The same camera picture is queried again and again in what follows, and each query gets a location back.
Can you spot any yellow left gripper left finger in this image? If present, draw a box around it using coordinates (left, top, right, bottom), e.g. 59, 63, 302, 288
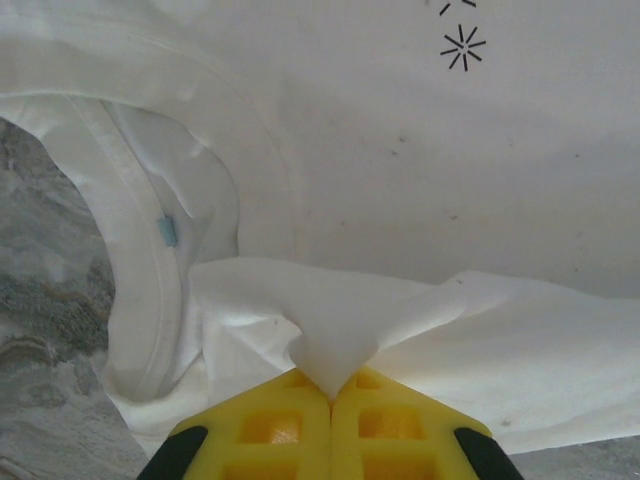
139, 368, 332, 480

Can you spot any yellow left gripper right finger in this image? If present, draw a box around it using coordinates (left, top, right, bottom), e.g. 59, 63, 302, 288
331, 366, 524, 480

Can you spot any white printed t-shirt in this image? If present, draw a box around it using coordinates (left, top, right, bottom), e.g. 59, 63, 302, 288
0, 0, 640, 480

